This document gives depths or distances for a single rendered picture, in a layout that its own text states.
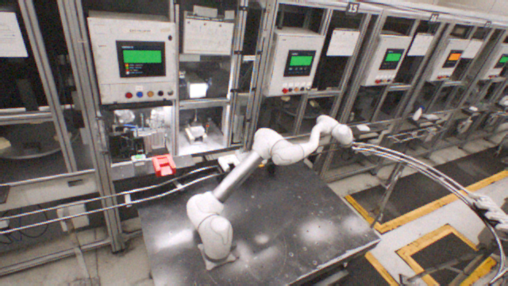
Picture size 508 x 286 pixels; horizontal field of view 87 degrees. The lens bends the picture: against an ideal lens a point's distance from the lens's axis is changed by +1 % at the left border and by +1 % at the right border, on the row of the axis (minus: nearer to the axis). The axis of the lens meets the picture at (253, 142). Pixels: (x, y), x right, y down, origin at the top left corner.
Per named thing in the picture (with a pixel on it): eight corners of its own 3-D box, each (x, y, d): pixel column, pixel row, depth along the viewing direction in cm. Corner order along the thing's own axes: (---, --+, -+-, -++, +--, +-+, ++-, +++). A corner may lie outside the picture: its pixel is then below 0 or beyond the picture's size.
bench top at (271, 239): (167, 346, 124) (167, 342, 122) (133, 192, 198) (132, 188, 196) (379, 242, 193) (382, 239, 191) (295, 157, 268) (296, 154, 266)
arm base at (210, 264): (242, 258, 162) (243, 253, 159) (207, 272, 152) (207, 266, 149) (229, 234, 175) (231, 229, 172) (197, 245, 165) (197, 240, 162)
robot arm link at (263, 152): (192, 232, 154) (176, 206, 168) (208, 237, 167) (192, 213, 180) (282, 134, 158) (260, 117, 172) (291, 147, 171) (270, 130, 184)
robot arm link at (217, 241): (211, 264, 150) (214, 240, 138) (197, 241, 161) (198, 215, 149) (236, 251, 159) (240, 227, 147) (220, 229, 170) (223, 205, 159)
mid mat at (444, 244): (447, 304, 230) (448, 303, 230) (394, 251, 269) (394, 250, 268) (499, 263, 277) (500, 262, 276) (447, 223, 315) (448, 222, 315)
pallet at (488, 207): (463, 199, 227) (470, 191, 221) (479, 202, 227) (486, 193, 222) (493, 235, 196) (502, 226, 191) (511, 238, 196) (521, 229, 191)
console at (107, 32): (101, 106, 151) (86, 18, 126) (99, 86, 171) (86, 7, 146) (177, 101, 171) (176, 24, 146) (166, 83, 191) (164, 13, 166)
